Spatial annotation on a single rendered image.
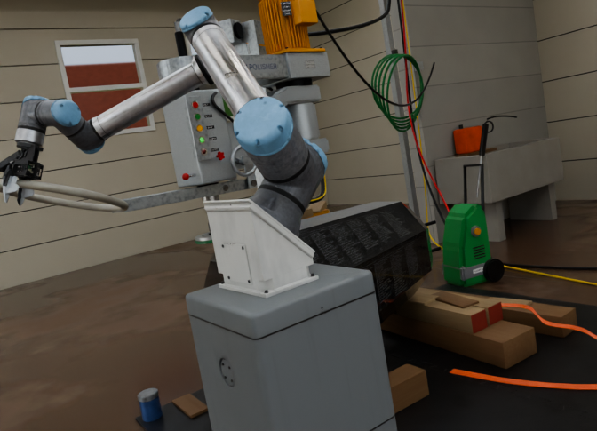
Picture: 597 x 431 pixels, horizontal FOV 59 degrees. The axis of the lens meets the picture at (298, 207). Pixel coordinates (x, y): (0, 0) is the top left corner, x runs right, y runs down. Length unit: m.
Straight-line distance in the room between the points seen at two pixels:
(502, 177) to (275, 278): 4.16
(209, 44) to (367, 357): 1.04
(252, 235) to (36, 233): 7.12
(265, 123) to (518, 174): 4.43
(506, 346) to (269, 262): 1.64
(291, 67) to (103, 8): 6.52
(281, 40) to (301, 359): 1.92
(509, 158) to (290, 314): 4.36
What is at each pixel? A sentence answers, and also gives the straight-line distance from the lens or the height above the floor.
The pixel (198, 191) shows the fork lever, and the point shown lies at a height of 1.10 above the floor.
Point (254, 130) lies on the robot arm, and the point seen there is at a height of 1.28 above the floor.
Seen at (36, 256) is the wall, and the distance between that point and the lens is 8.40.
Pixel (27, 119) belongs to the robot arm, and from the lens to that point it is 2.07.
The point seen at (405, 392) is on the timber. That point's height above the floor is 0.08.
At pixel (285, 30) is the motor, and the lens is 2.91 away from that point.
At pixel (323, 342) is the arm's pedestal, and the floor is 0.72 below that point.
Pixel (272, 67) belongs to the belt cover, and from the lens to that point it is 2.74.
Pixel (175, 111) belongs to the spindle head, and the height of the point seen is 1.47.
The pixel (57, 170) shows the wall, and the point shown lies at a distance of 8.44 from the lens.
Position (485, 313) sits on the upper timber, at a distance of 2.92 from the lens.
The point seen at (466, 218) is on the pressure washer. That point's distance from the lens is 4.05.
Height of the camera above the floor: 1.21
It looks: 6 degrees down
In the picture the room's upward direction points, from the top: 10 degrees counter-clockwise
